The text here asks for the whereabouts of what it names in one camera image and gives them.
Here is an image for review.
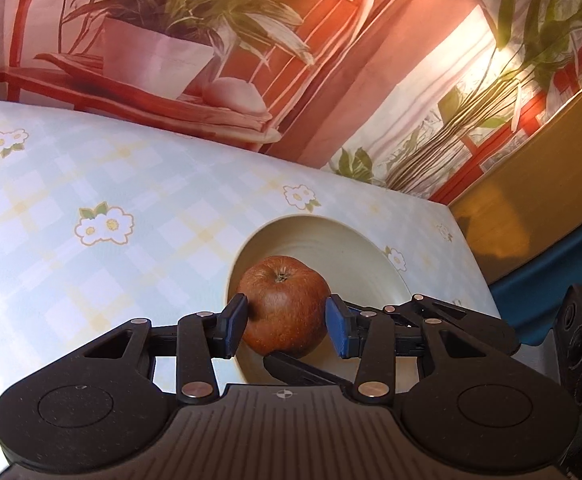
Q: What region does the dark brownish red apple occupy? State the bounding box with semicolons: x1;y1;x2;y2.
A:
237;256;331;358

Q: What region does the blue curtain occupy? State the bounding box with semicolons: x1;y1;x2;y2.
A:
490;240;582;346

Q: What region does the wooden headboard panel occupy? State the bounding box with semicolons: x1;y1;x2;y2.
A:
451;90;582;284

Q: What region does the floral checked tablecloth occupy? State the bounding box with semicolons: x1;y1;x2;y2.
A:
0;95;503;480

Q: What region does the printed room backdrop cloth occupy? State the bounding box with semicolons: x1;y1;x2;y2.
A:
0;0;582;204

